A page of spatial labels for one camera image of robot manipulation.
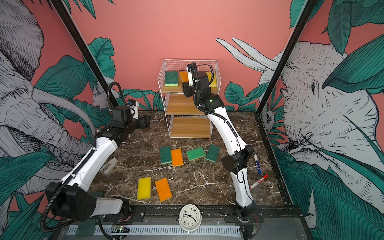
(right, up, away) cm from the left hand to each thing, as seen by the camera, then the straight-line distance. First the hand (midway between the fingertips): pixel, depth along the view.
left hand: (144, 114), depth 79 cm
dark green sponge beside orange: (+8, -25, +17) cm, 31 cm away
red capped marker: (+64, -39, +5) cm, 75 cm away
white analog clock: (+25, -50, -9) cm, 57 cm away
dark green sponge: (+39, -25, +19) cm, 50 cm away
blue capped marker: (+67, -31, +14) cm, 75 cm away
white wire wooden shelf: (+19, -2, +36) cm, 40 cm away
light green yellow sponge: (+28, -25, +17) cm, 41 cm away
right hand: (+23, +18, -5) cm, 30 cm away
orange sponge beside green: (+16, -26, +15) cm, 34 cm away
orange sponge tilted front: (+10, -41, +2) cm, 42 cm away
